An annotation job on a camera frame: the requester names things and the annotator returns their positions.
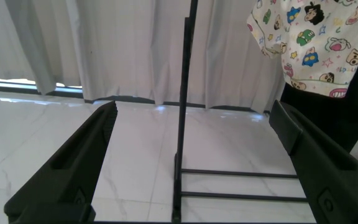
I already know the white curtain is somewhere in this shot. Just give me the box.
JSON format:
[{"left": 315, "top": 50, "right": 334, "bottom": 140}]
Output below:
[{"left": 0, "top": 0, "right": 287, "bottom": 114}]

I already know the black clothes rack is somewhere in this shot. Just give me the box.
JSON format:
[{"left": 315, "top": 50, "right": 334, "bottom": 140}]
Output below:
[{"left": 170, "top": 0, "right": 308, "bottom": 223}]

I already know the cream printed garment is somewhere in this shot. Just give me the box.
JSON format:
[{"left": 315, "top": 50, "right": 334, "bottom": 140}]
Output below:
[{"left": 246, "top": 0, "right": 358, "bottom": 99}]

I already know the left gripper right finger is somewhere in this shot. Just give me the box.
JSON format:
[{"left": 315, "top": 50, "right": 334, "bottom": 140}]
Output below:
[{"left": 268, "top": 99, "right": 358, "bottom": 224}]

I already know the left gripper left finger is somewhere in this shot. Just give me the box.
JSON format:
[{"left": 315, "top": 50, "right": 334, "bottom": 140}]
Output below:
[{"left": 4, "top": 100, "right": 119, "bottom": 223}]

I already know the black t-shirt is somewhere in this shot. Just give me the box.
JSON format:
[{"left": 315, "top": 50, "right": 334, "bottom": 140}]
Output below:
[{"left": 279, "top": 29, "right": 358, "bottom": 154}]

